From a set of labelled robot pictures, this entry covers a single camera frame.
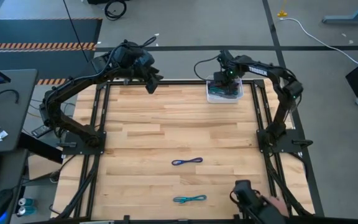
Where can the grey-blue table leg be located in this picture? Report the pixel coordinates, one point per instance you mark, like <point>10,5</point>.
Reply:
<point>346,20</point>

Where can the black aluminium table frame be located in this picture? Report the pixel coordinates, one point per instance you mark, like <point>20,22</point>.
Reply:
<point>182,82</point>

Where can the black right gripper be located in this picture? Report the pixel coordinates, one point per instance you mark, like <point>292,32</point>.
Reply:
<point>225,79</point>

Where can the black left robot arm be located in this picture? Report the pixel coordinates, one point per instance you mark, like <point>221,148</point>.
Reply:
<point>76,83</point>

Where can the black table clamp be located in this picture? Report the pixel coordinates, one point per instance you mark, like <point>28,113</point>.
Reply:
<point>126,219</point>

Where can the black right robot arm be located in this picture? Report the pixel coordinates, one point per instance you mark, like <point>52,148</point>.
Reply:
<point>259,71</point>

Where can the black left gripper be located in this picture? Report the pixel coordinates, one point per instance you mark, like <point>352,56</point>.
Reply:
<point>146,73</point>

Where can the grey low desk surface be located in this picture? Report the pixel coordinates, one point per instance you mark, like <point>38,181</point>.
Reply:
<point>6,168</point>

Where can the black hazard-striped floor mat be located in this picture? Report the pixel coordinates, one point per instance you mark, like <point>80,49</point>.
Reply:
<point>42,31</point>

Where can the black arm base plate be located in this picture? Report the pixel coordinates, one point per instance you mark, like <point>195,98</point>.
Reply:
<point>99,148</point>
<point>291,147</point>

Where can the teal drink can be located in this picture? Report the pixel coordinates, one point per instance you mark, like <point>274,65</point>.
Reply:
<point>26,202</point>
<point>26,211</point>

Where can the yellow floor object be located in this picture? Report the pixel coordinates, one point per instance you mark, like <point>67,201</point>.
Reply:
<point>281,14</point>

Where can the black desk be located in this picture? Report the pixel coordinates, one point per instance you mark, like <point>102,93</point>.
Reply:
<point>11,118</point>

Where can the white paper scrap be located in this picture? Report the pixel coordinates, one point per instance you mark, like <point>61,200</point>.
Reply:
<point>1,136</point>

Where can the black power adapter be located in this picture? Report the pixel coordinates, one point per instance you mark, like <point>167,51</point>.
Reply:
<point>40,131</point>

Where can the black handheld device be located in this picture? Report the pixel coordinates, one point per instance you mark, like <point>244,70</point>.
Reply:
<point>244,193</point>

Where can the person's hand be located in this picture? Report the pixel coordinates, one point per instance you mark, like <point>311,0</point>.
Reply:
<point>277,203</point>

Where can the white plastic bin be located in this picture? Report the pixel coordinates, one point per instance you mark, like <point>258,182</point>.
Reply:
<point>225,100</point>

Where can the black computer mouse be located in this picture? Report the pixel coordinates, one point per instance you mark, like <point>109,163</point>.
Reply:
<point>0,203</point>

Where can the black desk support beam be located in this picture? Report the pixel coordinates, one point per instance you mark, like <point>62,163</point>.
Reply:
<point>42,151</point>

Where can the person's forearm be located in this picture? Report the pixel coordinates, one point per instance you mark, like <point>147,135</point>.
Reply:
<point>272,216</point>

